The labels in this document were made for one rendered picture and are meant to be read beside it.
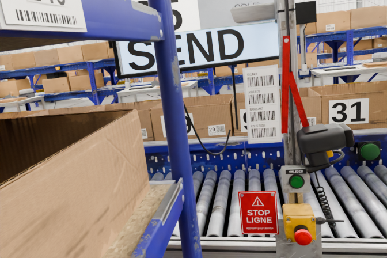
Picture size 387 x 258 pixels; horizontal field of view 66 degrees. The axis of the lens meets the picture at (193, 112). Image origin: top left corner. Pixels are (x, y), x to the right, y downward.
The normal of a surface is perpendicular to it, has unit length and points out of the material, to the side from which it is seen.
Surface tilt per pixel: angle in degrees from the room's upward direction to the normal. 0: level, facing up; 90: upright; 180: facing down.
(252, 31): 86
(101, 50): 90
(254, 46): 86
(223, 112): 90
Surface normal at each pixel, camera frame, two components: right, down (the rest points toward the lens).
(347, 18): -0.17, 0.22
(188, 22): 0.15, 0.11
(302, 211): -0.11, -0.97
